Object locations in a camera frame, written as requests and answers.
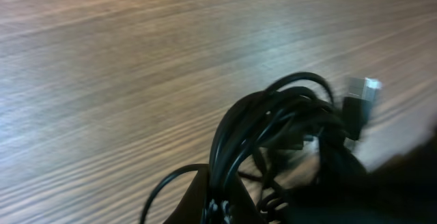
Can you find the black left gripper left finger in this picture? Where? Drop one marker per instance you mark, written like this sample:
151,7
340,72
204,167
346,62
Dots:
192,207

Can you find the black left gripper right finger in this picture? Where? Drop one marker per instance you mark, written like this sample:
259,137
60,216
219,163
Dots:
403,190

